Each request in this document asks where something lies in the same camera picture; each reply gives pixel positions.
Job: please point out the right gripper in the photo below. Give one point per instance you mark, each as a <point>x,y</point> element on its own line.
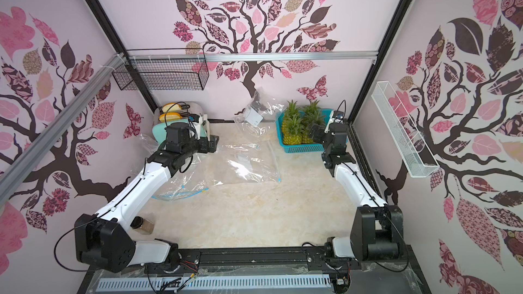
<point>317,133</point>

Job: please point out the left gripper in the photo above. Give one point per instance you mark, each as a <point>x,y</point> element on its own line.
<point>204,148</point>

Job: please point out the pineapple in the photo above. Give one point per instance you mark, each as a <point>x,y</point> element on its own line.
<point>312,113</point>
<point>290,112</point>
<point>292,131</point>
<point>306,134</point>

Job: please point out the zip bag with blue seal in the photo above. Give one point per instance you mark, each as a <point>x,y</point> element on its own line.
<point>182,186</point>

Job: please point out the clear zip bag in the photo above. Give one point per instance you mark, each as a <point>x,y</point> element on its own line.
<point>143,146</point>

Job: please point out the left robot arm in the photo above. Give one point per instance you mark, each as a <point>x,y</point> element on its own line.
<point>102,240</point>

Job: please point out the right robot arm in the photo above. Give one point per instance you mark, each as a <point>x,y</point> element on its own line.
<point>377,229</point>

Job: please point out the teal plastic basket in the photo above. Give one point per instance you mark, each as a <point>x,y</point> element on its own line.
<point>302,147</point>

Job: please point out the toast slice front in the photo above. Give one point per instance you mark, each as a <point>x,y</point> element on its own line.
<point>170,116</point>

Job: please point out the toast slice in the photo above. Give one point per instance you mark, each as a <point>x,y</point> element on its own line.
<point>172,107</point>
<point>170,116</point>

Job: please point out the toast slice rear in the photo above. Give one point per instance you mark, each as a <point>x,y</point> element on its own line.
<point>172,107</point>

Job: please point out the mint green toaster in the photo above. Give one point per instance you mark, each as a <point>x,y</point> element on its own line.
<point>160,128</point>

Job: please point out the spice jar left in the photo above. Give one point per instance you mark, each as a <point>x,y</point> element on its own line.
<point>142,225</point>

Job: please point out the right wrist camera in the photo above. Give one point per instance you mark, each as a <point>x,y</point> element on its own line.
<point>336,116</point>

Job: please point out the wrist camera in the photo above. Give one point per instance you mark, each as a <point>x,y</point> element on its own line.
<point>336,116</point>
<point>199,124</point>

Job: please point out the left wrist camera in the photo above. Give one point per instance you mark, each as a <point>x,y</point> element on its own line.
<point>199,124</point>

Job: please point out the white wire wall shelf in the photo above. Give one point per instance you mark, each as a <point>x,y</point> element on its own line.
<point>395,108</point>

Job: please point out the black wire wall basket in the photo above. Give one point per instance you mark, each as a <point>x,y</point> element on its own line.
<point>166,69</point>

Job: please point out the aluminium rail back wall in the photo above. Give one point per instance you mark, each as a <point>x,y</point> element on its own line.
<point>313,56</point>

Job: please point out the aluminium rail wall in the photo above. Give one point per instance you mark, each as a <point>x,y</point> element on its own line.
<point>313,56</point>
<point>23,166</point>

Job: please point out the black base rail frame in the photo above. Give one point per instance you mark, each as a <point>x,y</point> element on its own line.
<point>346,276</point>

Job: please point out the white slotted cable duct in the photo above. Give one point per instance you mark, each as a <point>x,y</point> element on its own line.
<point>171,284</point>

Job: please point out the aluminium rail left wall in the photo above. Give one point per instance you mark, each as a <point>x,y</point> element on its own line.
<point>23,166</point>

